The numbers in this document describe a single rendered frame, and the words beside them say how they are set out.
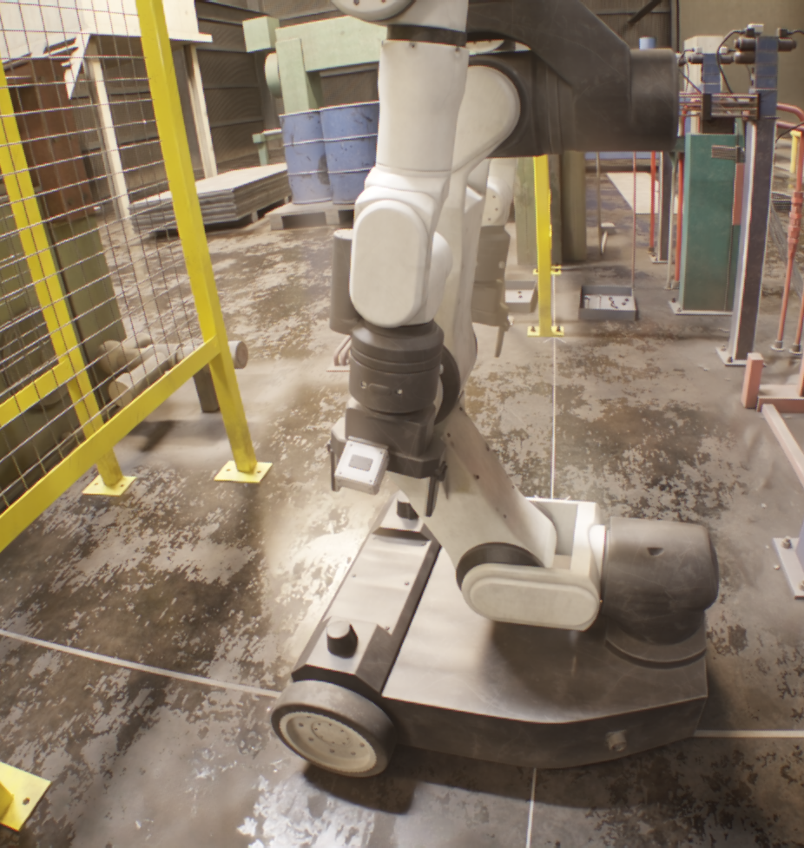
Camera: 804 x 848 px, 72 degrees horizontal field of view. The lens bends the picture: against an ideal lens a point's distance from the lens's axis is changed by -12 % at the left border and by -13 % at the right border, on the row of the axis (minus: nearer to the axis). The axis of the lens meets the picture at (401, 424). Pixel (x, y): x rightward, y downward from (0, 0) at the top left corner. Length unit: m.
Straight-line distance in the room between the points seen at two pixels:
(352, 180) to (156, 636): 4.72
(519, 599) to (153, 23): 1.44
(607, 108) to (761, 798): 1.00
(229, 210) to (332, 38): 6.60
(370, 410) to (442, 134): 0.27
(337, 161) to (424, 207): 5.18
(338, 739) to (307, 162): 5.50
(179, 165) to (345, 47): 10.73
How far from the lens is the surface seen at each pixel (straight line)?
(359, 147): 5.60
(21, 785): 1.32
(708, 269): 2.93
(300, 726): 1.04
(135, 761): 1.24
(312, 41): 12.48
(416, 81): 0.51
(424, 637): 1.04
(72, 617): 1.59
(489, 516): 0.90
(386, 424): 0.62
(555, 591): 0.90
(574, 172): 3.71
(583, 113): 0.69
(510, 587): 0.91
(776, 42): 2.34
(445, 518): 0.92
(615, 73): 0.68
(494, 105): 0.67
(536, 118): 0.69
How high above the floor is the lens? 0.94
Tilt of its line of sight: 28 degrees down
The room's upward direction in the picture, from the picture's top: 7 degrees counter-clockwise
